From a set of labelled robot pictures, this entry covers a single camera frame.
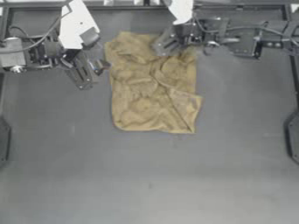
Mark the tan camouflage t-shirt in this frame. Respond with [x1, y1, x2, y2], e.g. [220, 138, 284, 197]
[104, 31, 202, 135]

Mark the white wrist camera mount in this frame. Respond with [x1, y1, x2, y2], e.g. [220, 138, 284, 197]
[57, 0, 101, 51]
[162, 0, 194, 25]

